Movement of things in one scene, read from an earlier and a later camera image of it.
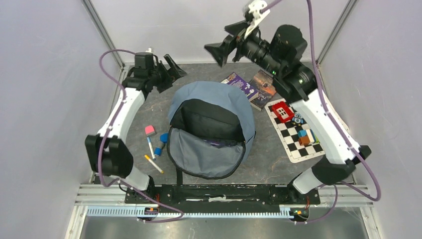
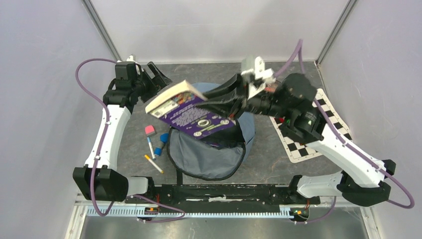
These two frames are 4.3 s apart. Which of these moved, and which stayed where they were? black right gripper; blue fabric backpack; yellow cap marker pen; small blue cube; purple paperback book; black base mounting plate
Moved: black right gripper; purple paperback book
Stayed: small blue cube; blue fabric backpack; yellow cap marker pen; black base mounting plate
